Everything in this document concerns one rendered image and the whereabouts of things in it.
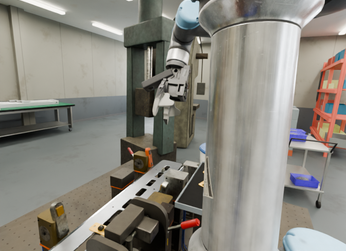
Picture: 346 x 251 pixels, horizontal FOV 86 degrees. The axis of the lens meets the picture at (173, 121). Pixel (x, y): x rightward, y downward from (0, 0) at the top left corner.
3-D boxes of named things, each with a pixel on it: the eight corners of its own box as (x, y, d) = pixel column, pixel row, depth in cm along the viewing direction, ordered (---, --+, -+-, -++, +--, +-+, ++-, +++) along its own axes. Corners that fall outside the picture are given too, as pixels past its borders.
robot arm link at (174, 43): (175, 14, 62) (172, 29, 70) (169, 44, 60) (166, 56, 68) (198, 20, 62) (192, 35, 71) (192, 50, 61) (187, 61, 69)
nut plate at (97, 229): (88, 229, 69) (88, 226, 68) (96, 222, 72) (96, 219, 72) (106, 237, 66) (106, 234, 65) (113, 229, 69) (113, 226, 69)
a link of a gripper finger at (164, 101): (169, 110, 51) (177, 91, 58) (149, 107, 53) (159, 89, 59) (169, 118, 54) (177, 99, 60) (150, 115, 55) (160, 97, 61)
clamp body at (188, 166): (183, 210, 127) (186, 160, 120) (200, 215, 123) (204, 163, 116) (179, 216, 121) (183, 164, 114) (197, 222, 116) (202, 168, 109)
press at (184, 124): (189, 154, 423) (199, 4, 363) (139, 142, 486) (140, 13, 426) (209, 137, 562) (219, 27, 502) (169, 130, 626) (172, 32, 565)
